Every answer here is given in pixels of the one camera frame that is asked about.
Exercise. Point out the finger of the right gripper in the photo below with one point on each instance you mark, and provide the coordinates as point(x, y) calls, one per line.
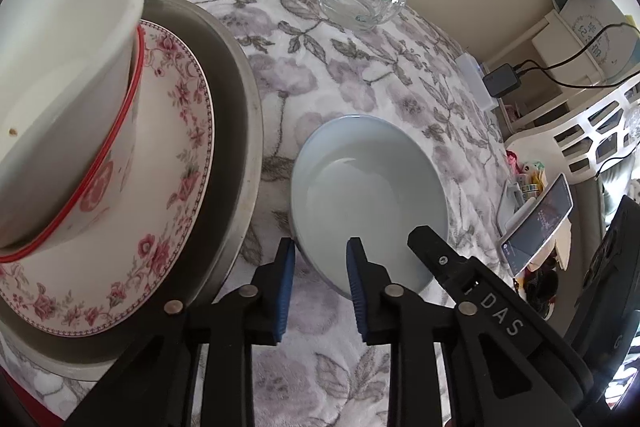
point(469, 279)
point(607, 310)

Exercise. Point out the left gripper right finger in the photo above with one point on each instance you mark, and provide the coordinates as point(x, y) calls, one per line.
point(448, 366)

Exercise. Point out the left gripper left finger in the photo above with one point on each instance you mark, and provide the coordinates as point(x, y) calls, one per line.
point(206, 348)

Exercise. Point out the pink floral round plate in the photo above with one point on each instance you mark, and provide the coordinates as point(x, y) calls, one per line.
point(129, 227)

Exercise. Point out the pale blue round bowl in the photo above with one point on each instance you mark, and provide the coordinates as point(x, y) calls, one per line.
point(360, 176)

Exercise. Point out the strawberry pattern bowl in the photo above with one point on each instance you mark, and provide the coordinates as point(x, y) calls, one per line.
point(95, 176)

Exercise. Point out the large stainless steel basin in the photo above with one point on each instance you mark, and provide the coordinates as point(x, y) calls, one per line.
point(214, 243)

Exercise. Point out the white square bowl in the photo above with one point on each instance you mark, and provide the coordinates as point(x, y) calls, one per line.
point(64, 75)

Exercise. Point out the red patterned cloth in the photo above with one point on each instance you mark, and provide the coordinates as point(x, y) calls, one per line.
point(37, 414)

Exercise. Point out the smartphone on stand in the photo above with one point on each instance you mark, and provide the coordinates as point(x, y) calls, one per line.
point(539, 219)

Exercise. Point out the white lattice shelf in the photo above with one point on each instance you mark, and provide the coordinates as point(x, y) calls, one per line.
point(564, 118)

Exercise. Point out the black power adapter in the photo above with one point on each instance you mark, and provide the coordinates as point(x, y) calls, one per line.
point(501, 81)

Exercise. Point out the white power strip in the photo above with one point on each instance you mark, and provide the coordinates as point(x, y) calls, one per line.
point(473, 75)

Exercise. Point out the floral fleece tablecloth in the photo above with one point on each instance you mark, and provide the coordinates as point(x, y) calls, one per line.
point(308, 72)

